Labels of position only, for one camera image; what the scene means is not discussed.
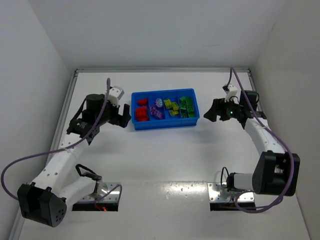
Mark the metal base plate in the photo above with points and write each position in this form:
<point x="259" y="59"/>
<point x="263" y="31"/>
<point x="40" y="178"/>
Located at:
<point x="106" y="199"/>
<point x="222" y="200"/>

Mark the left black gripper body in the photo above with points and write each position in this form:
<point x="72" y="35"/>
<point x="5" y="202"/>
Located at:
<point x="118" y="117"/>

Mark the green square lego brick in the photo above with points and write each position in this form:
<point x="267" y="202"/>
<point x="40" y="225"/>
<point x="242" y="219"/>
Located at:
<point x="183" y="106"/>

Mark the purple paw print lego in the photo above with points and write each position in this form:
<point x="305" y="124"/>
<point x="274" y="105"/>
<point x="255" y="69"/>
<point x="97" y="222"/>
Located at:
<point x="159" y="102"/>

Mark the lime yellow plate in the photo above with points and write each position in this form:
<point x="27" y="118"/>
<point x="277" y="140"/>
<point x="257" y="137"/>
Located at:
<point x="175" y="106"/>

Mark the blue divided plastic bin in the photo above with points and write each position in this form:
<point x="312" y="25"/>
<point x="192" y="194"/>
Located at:
<point x="170" y="121"/>

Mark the bright green plate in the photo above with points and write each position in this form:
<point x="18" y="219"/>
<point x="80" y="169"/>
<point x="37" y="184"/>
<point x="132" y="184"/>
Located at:
<point x="190" y="108"/>

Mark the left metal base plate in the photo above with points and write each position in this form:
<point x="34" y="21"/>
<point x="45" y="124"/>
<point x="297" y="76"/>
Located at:
<point x="106" y="199"/>

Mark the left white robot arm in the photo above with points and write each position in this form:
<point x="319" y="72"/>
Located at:
<point x="64" y="182"/>

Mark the lime yellow lego brick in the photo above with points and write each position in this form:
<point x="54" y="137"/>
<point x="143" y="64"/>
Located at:
<point x="173" y="113"/>

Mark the large red lego block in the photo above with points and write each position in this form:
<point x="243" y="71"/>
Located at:
<point x="141" y="114"/>

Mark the purple lego plate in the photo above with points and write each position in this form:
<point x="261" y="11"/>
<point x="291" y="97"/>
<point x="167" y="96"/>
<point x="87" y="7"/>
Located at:
<point x="159" y="115"/>
<point x="152" y="109"/>

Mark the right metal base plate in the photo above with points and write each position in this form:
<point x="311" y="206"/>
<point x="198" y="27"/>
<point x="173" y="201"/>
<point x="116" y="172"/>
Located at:
<point x="222" y="200"/>

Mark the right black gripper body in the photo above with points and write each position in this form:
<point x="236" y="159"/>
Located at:
<point x="221" y="110"/>

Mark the red lego piece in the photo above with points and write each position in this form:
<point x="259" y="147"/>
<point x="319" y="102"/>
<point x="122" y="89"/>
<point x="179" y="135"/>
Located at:
<point x="142" y="102"/>

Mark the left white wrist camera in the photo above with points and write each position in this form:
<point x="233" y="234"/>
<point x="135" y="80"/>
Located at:
<point x="115" y="94"/>

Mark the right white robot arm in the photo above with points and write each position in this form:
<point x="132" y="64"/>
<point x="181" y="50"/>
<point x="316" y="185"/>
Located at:
<point x="276" y="171"/>

